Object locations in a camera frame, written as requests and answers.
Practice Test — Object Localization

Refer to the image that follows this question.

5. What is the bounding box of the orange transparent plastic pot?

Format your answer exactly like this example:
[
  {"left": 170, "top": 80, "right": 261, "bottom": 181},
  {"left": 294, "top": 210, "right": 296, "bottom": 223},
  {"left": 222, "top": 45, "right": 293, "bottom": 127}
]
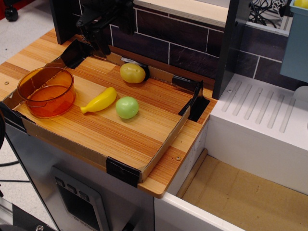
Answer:
[{"left": 17, "top": 67, "right": 76, "bottom": 118}]

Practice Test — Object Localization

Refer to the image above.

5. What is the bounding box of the yellow toy in bin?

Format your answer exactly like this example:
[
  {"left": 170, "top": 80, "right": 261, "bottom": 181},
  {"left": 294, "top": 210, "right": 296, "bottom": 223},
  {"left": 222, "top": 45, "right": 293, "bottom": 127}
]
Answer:
[{"left": 294, "top": 0, "right": 308, "bottom": 9}]

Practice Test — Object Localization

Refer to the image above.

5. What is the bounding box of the cardboard fence with black tape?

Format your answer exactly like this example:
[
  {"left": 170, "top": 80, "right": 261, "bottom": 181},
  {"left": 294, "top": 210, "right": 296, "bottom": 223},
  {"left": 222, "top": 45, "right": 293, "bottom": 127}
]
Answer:
[{"left": 0, "top": 38, "right": 217, "bottom": 196}]

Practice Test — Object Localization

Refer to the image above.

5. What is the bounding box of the green toy apple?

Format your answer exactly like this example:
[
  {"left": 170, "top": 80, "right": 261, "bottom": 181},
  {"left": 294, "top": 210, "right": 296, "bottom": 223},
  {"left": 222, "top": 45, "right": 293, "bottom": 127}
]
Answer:
[{"left": 115, "top": 96, "right": 139, "bottom": 119}]

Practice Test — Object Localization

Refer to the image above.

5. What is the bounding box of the silver toy oven front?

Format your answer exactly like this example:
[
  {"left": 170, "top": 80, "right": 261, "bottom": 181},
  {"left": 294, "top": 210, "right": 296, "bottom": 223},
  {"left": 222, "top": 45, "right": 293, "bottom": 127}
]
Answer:
[{"left": 6, "top": 125, "right": 154, "bottom": 231}]

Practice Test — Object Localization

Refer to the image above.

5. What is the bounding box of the teal plastic bin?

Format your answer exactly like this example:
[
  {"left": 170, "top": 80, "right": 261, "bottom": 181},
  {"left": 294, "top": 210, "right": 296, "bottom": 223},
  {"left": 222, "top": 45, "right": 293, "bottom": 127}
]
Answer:
[{"left": 280, "top": 0, "right": 308, "bottom": 82}]

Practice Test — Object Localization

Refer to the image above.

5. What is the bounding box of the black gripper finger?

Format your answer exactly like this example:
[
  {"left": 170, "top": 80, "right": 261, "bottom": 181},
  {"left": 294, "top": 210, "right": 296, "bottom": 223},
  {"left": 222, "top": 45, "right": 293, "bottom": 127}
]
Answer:
[
  {"left": 83, "top": 29, "right": 111, "bottom": 57},
  {"left": 118, "top": 9, "right": 135, "bottom": 35}
]

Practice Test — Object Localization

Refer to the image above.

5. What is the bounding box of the white toy sink unit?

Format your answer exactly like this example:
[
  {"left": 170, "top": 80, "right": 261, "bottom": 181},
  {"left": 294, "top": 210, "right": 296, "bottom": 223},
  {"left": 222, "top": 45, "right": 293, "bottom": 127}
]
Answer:
[{"left": 154, "top": 75, "right": 308, "bottom": 231}]

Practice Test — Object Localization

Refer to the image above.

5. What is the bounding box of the dark grey vertical post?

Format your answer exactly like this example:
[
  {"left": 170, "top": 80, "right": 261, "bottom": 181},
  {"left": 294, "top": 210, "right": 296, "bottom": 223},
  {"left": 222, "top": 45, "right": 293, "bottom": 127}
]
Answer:
[{"left": 212, "top": 0, "right": 251, "bottom": 100}]

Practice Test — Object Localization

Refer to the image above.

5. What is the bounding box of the black chair caster wheel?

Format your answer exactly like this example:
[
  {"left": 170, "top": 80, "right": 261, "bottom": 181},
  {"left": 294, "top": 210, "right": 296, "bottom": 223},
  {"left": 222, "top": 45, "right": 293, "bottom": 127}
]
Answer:
[{"left": 4, "top": 6, "right": 18, "bottom": 22}]

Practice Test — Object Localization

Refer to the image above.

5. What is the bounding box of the dark grey left post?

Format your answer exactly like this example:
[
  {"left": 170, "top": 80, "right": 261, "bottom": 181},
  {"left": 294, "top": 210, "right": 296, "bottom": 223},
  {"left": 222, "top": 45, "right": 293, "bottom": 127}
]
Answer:
[{"left": 50, "top": 0, "right": 82, "bottom": 44}]

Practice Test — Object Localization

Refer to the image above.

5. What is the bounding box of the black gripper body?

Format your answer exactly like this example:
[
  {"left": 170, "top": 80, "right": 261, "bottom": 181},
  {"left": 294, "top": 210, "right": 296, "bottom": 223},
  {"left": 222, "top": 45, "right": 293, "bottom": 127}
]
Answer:
[{"left": 76, "top": 0, "right": 134, "bottom": 30}]

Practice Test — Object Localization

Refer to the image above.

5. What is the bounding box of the yellow toy potato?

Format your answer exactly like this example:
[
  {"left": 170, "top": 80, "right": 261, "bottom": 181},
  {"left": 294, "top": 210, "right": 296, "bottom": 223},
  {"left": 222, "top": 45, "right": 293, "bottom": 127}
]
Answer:
[{"left": 120, "top": 63, "right": 146, "bottom": 84}]

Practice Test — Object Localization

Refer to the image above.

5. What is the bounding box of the yellow toy banana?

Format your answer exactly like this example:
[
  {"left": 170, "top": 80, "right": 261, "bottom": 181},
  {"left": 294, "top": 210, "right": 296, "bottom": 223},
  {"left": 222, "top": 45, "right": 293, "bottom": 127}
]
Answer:
[{"left": 80, "top": 87, "right": 117, "bottom": 114}]

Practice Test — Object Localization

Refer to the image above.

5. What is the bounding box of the black cable bundle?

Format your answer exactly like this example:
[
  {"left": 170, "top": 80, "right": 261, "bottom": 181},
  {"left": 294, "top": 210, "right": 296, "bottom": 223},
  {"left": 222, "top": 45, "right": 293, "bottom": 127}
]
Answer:
[{"left": 247, "top": 0, "right": 293, "bottom": 26}]

